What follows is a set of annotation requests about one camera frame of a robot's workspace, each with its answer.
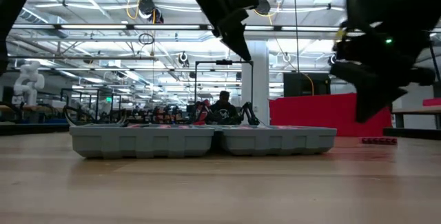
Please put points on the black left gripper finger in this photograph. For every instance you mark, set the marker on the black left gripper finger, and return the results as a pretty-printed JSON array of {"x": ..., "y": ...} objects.
[{"x": 236, "y": 34}]

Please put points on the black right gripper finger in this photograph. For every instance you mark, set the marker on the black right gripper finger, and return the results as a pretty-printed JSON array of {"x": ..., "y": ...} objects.
[{"x": 372, "y": 103}]

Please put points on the pink screwdriver bit holder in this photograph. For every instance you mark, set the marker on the pink screwdriver bit holder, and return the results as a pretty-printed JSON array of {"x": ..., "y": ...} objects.
[{"x": 379, "y": 141}]

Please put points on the red plastic bin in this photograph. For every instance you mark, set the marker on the red plastic bin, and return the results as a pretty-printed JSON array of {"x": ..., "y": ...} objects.
[{"x": 310, "y": 113}]

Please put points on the grey plastic tool case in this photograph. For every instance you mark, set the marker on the grey plastic tool case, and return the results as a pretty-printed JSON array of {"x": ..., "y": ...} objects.
[{"x": 138, "y": 141}]

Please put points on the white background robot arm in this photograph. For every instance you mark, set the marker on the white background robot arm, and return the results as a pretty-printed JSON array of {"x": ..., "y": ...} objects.
[{"x": 29, "y": 82}]

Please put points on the wooden side table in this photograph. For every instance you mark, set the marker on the wooden side table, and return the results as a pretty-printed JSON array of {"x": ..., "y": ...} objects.
[{"x": 417, "y": 111}]

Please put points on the white round pillar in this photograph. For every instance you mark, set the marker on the white round pillar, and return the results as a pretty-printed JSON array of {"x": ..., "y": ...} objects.
[{"x": 260, "y": 79}]

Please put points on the thin black slanted pole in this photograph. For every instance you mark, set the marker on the thin black slanted pole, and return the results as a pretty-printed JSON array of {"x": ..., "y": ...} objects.
[{"x": 435, "y": 63}]

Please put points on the small distant ceiling reel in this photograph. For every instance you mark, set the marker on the small distant ceiling reel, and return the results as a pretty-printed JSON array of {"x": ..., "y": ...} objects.
[{"x": 183, "y": 58}]

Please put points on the small red box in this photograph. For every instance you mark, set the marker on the small red box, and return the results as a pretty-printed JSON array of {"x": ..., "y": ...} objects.
[{"x": 432, "y": 102}]

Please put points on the person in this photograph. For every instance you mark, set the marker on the person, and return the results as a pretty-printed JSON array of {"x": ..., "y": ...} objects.
[{"x": 224, "y": 108}]

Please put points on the black background frame stand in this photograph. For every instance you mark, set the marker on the black background frame stand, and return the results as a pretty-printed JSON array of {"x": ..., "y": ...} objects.
[{"x": 224, "y": 62}]

